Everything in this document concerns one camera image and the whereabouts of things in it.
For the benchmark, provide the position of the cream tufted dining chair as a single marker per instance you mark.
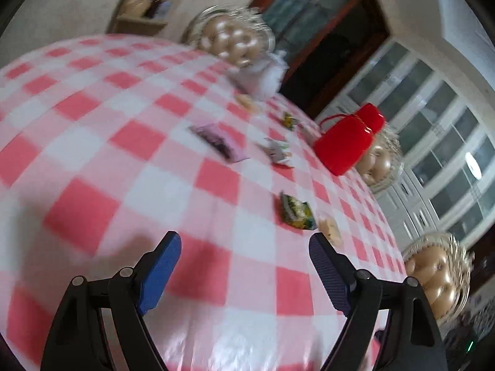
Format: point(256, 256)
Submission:
point(439, 278)
point(232, 38)
point(381, 162)

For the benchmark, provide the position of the small green yellow candy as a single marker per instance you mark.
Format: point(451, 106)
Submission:
point(290, 120)

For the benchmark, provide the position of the green snack packet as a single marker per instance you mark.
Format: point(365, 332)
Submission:
point(297, 212)

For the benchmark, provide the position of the brown framed glass door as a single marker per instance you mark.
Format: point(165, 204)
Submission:
point(328, 27)

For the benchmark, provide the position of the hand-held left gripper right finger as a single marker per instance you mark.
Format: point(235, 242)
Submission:
point(328, 270)

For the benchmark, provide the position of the pink snack packet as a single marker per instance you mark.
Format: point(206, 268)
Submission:
point(218, 143)

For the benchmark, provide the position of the white teapot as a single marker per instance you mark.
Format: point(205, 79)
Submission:
point(263, 75)

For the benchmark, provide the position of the red thermos jug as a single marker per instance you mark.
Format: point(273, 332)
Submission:
point(344, 143)

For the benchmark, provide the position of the small silver candy wrapper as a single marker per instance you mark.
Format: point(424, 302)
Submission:
point(276, 152)

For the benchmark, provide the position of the white glass-door cabinet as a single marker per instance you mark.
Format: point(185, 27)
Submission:
point(425, 143)

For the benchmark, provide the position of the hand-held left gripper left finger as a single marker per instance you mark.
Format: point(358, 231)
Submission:
point(160, 270)

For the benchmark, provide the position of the dark brown bottle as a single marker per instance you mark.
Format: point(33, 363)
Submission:
point(154, 7)

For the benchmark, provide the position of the red white checked tablecloth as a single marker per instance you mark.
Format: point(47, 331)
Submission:
point(116, 162)

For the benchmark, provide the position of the wooden corner shelf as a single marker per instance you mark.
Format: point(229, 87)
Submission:
point(154, 23)

